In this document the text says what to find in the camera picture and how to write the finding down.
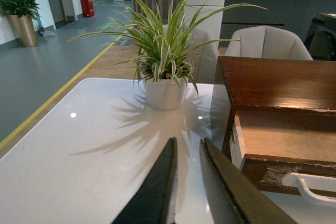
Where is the red bin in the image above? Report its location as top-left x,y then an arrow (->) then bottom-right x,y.
80,0 -> 94,17

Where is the grey armchair right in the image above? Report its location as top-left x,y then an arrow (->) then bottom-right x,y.
225,26 -> 313,60

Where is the grey armchair behind plant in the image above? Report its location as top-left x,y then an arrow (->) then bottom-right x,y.
151,25 -> 219,84

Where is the dark wooden drawer cabinet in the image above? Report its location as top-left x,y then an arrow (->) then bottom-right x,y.
211,56 -> 335,158

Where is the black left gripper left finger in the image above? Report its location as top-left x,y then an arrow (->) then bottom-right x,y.
113,137 -> 177,223

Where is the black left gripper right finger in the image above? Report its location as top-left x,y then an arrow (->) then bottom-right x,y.
199,138 -> 295,223

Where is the grey counter with white top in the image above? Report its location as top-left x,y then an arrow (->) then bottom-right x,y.
220,0 -> 335,40

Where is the green plant in gold planter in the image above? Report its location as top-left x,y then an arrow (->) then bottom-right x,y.
1,0 -> 39,47

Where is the black chair far right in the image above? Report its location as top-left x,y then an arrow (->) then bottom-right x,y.
304,13 -> 335,61

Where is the spider plant in white pot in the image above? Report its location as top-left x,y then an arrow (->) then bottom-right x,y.
67,0 -> 268,111

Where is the broom with blue handle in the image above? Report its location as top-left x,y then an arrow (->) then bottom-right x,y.
35,6 -> 55,37

